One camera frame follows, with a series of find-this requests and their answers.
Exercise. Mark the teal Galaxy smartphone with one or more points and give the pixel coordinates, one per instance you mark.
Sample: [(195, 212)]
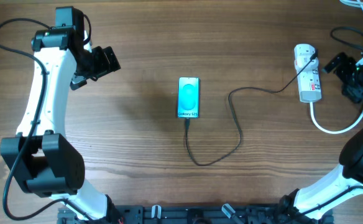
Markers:
[(188, 97)]

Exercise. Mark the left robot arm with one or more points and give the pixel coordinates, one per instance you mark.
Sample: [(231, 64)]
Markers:
[(40, 158)]

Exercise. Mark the white power strip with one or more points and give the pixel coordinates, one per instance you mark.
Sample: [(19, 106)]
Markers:
[(309, 87)]

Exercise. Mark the white charger plug adapter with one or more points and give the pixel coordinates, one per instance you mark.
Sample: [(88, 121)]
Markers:
[(306, 63)]

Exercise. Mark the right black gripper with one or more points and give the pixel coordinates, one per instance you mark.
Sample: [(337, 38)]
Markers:
[(355, 93)]

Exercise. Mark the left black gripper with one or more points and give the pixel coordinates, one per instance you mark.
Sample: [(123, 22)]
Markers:
[(104, 67)]

